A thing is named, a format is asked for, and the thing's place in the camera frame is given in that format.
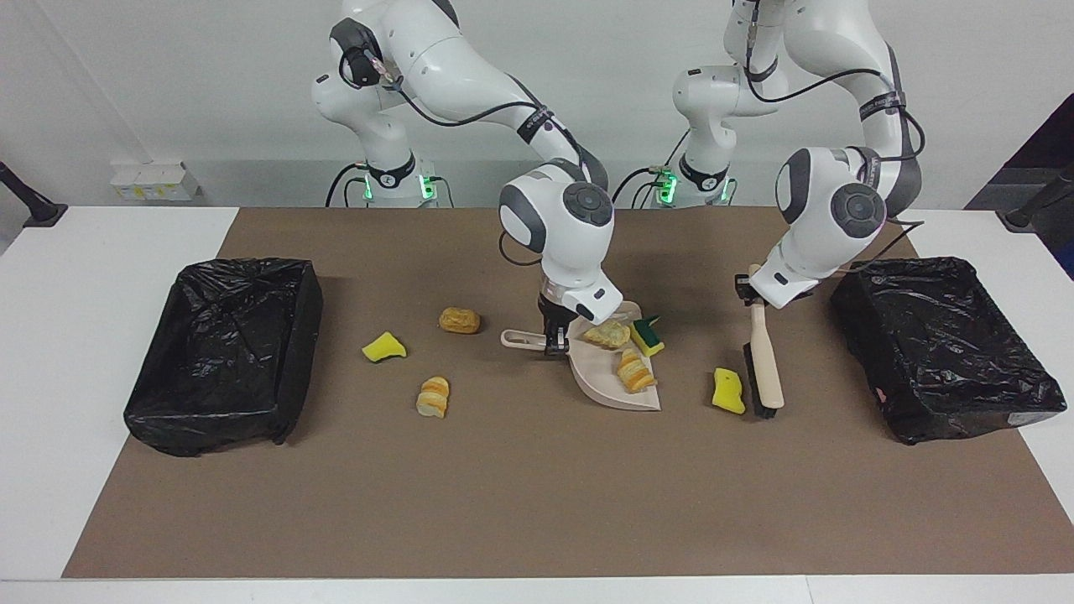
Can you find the small striped bread roll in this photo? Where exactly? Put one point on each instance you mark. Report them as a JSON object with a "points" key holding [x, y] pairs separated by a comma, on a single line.
{"points": [[434, 398]]}

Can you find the black stand pole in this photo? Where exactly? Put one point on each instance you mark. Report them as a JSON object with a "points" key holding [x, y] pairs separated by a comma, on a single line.
{"points": [[29, 201], [1036, 201]]}

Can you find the round brown bun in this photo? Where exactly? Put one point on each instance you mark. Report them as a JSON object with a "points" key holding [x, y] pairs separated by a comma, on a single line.
{"points": [[460, 320]]}

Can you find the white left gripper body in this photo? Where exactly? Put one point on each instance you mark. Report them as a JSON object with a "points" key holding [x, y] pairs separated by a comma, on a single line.
{"points": [[784, 281]]}

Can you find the beige plastic dustpan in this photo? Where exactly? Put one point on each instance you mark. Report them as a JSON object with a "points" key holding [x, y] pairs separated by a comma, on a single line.
{"points": [[591, 373]]}

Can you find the beige hand brush black bristles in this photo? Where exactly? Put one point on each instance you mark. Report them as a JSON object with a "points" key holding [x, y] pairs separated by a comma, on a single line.
{"points": [[765, 361]]}

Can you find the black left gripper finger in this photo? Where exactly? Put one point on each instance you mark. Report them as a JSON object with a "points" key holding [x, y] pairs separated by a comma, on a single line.
{"points": [[743, 288]]}

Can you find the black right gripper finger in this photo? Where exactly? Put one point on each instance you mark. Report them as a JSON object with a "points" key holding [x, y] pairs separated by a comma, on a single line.
{"points": [[555, 342], [552, 315]]}

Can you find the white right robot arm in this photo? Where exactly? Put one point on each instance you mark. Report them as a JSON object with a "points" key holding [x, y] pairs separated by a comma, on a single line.
{"points": [[436, 59]]}

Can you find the brown paper table mat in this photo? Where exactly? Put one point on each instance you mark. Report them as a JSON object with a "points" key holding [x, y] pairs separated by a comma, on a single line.
{"points": [[537, 503]]}

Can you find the green and yellow sponge piece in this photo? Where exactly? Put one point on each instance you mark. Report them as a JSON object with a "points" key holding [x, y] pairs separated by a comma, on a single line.
{"points": [[648, 340]]}

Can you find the white wall power box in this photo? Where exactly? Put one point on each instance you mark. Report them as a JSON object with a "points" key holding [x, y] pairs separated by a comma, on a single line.
{"points": [[155, 183]]}

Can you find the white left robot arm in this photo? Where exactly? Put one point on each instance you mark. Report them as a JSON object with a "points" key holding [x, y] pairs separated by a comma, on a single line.
{"points": [[822, 42]]}

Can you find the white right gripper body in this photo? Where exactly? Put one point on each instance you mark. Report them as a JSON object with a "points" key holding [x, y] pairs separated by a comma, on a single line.
{"points": [[596, 304]]}

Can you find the pale bread slice piece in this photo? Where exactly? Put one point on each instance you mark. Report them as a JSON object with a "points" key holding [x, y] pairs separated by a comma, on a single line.
{"points": [[608, 335]]}

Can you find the large striped bread chunk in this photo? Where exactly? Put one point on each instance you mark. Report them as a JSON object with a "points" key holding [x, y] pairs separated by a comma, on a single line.
{"points": [[635, 373]]}

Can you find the black bag lined bin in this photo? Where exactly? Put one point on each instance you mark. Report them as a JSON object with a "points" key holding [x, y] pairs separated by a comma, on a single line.
{"points": [[218, 352], [940, 352]]}

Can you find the dark background panel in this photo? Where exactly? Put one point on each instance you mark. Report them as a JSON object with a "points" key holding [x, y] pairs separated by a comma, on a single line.
{"points": [[1049, 143]]}

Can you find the yellow sponge chunk with dot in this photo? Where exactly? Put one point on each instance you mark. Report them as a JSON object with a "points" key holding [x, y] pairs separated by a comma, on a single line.
{"points": [[728, 393]]}

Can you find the yellow sponge wedge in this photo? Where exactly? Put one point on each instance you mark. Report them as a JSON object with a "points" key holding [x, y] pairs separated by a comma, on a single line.
{"points": [[383, 347]]}

